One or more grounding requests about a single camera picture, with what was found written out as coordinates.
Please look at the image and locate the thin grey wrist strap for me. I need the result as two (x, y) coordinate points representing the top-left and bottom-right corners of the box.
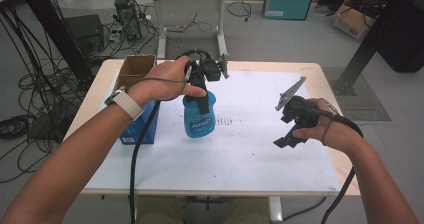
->
(320, 105), (338, 145)
(143, 65), (194, 96)

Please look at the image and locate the thin black floor cable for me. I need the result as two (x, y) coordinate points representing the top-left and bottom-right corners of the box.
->
(283, 197), (328, 222)

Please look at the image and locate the black cabinet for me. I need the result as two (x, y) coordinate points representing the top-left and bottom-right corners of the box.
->
(378, 0), (424, 73)

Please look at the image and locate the black metal stand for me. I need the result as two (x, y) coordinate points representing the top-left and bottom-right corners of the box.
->
(329, 0), (424, 97)

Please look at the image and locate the person's right hand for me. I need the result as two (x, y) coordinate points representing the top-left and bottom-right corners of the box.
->
(293, 97), (366, 153)

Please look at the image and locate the black metal post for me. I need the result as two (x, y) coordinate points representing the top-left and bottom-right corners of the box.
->
(16, 0), (94, 85)

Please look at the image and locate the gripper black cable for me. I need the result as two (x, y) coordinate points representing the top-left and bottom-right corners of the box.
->
(129, 48), (214, 224)
(318, 108), (364, 224)

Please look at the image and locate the black computer tower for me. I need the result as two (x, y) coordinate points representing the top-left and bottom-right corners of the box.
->
(114, 0), (143, 42)

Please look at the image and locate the grey floor mat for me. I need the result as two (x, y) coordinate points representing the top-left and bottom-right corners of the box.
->
(321, 66), (392, 122)

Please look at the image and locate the black equipment box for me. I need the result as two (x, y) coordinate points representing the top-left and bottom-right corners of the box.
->
(63, 14), (106, 53)

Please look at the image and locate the white table mat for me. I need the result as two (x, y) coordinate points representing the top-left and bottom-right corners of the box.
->
(84, 70), (343, 194)

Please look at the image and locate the brown cardboard box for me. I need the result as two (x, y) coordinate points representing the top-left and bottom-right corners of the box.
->
(333, 3), (376, 40)

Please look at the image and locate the looped black floor cable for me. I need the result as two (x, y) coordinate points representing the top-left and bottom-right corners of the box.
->
(227, 0), (253, 22)

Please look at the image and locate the white table leg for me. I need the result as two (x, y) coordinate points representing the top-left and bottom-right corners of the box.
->
(268, 196), (284, 223)

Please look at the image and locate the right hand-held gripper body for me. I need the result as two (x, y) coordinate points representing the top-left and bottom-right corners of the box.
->
(274, 75), (321, 132)

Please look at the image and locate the person's left leg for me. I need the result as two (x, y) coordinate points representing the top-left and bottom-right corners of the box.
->
(137, 197), (188, 224)

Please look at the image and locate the person's right leg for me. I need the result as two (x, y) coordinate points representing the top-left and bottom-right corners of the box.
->
(229, 197), (270, 224)

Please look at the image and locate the blue cardboard box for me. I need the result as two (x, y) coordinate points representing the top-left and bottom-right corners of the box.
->
(113, 53), (161, 146)

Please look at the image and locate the white wristwatch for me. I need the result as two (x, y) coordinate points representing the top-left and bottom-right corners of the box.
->
(104, 85), (145, 121)

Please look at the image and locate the person's left hand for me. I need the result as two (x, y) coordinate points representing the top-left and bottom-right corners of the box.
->
(126, 55), (208, 108)

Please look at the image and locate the teal cabinet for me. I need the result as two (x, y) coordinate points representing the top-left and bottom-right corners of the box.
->
(262, 0), (317, 21)

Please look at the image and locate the person's leg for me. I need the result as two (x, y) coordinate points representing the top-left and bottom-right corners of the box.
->
(229, 197), (270, 224)
(137, 197), (188, 224)

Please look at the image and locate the bundle of black cables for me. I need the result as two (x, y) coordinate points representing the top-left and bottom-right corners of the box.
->
(0, 3), (84, 185)

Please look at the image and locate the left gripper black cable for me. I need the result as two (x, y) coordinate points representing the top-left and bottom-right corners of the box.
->
(129, 48), (214, 224)

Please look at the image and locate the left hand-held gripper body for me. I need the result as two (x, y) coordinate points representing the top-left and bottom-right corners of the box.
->
(182, 52), (232, 91)

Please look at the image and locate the blue liquid soap bottle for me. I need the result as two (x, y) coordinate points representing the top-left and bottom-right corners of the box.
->
(182, 90), (218, 139)

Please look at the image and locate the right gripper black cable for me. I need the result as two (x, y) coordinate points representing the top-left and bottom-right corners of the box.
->
(318, 108), (364, 224)

